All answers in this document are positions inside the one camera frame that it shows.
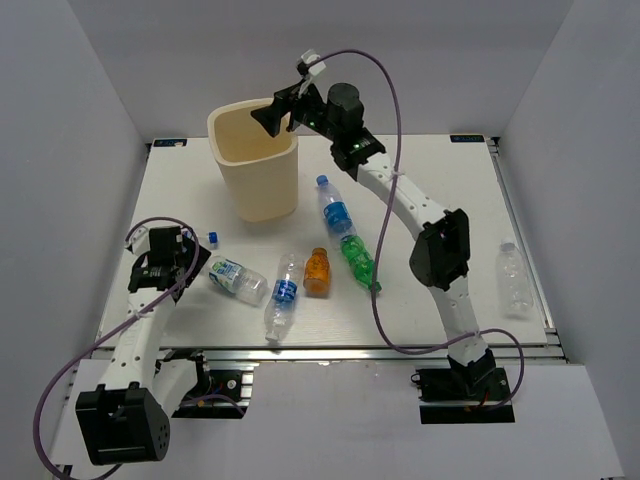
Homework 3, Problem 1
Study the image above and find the blue sticker corner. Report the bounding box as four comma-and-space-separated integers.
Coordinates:
449, 134, 485, 143
152, 138, 187, 148

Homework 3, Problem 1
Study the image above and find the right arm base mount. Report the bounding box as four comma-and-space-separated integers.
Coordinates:
410, 368, 515, 425

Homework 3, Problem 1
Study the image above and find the blue sticker right corner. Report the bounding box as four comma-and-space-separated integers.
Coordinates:
449, 134, 485, 143

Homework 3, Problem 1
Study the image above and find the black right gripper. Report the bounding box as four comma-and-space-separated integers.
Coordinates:
249, 78, 341, 144

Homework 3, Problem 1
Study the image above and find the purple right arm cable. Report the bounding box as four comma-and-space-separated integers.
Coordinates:
312, 48, 525, 412

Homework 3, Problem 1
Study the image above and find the blue label water bottle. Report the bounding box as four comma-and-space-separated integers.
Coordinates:
316, 175, 357, 243

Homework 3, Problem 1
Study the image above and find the cream plastic bin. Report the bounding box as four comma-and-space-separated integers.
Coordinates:
207, 98, 299, 223

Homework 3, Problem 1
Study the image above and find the aluminium table frame rail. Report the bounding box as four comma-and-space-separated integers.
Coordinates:
89, 344, 566, 369

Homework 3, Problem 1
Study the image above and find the clear green-label water bottle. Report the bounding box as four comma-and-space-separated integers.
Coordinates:
208, 255, 268, 306

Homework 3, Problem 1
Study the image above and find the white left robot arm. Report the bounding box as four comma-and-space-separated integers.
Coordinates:
75, 226, 212, 466

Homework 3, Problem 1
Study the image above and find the crushed clear blue-label bottle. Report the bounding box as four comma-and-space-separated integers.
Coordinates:
264, 254, 304, 344

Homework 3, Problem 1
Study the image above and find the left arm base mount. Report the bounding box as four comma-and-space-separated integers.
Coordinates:
154, 349, 254, 420

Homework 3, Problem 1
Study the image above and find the orange juice bottle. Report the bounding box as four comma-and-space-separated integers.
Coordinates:
303, 247, 331, 297

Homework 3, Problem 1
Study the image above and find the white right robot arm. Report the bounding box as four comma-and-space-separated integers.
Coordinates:
251, 83, 495, 399

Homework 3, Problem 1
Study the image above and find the small blue-cap bottle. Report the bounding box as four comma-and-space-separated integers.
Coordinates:
194, 230, 218, 250

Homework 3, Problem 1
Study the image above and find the clear white-cap bottle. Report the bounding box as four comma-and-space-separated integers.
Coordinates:
496, 238, 534, 319

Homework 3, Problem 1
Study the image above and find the green plastic bottle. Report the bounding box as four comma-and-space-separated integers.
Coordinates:
340, 235, 382, 292

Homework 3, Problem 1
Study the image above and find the blue sticker left corner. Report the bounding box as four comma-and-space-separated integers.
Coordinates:
152, 138, 187, 148

